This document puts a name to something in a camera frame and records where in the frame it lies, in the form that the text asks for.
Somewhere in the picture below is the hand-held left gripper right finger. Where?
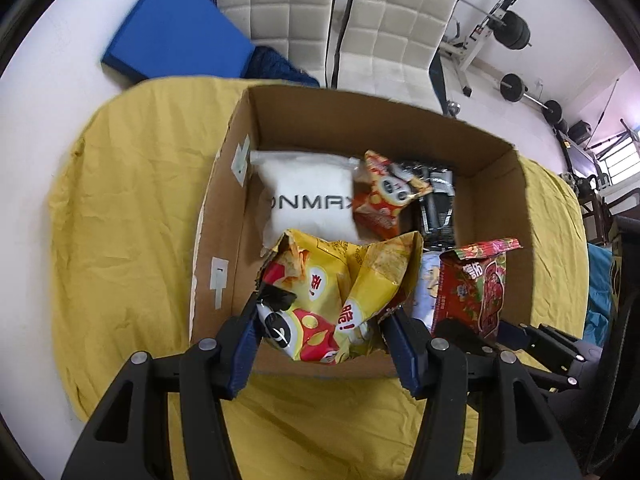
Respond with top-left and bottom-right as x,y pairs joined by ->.
381,305 -> 581,480

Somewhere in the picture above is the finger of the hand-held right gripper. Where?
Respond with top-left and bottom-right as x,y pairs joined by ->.
442,320 -> 501,353
499,321 -> 601,396

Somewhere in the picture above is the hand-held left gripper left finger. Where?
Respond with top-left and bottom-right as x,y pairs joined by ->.
61,287 -> 273,480

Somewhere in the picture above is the red snack packet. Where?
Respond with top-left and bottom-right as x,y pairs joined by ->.
430,238 -> 522,342

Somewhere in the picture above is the light blue tissue pack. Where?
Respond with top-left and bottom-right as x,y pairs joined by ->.
407,252 -> 443,331

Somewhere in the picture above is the yellow chip bag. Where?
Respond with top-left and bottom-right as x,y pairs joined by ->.
256,230 -> 425,366

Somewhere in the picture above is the black foil packet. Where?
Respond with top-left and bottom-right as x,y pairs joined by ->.
395,160 -> 458,251

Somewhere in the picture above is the small orange snack bag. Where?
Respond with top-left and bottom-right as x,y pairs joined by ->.
352,150 -> 433,240

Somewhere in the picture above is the white pillow packet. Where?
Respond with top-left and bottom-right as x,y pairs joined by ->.
249,150 -> 362,256

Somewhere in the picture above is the cardboard box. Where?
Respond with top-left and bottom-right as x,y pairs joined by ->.
189,84 -> 532,380

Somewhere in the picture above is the blue quilt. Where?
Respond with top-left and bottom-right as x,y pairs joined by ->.
582,242 -> 618,348

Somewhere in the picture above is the dark wooden chair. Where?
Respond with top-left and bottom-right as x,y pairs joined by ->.
575,195 -> 621,246

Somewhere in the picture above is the yellow tablecloth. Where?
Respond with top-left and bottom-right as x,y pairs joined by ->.
47,76 -> 591,480

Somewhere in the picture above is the window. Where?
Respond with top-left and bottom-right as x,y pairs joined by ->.
597,145 -> 640,186

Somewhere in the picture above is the black speaker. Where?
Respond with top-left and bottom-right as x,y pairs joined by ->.
567,120 -> 593,146

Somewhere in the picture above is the black tripod stand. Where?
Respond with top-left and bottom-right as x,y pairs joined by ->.
585,119 -> 640,153

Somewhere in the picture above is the short barbell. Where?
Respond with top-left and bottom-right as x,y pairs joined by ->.
500,73 -> 563,123

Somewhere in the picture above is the dark blue cloth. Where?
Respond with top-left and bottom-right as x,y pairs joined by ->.
242,45 -> 321,88

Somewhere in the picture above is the white barbell rack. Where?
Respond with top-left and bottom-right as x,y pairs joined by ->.
440,0 -> 523,98

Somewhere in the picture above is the long barbell with black plates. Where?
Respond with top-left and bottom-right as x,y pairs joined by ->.
457,0 -> 533,51

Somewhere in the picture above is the white padded chair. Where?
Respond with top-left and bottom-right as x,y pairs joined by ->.
330,0 -> 460,113
202,0 -> 337,86

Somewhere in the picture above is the blue foam mat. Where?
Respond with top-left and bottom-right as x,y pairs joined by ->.
100,0 -> 256,83

